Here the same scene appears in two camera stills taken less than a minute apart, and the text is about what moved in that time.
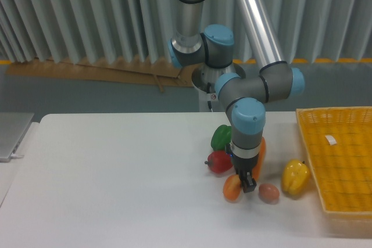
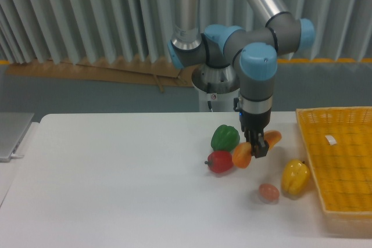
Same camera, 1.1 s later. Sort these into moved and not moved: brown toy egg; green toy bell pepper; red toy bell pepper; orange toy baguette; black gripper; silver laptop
Moved: black gripper; orange toy baguette
Not moved: brown toy egg; silver laptop; green toy bell pepper; red toy bell pepper
